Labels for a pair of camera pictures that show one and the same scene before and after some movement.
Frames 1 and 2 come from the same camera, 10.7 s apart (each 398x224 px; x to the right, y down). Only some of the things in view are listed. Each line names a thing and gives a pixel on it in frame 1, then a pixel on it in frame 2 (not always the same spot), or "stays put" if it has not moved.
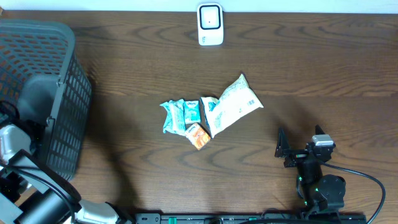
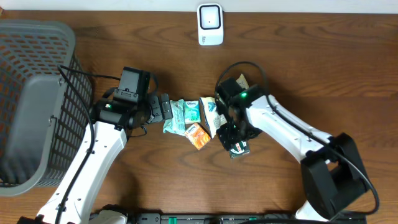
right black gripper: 283,149 → 226,137
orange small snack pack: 198,135 stays put
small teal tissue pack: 192,109 stays put
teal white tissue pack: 175,121 stays put
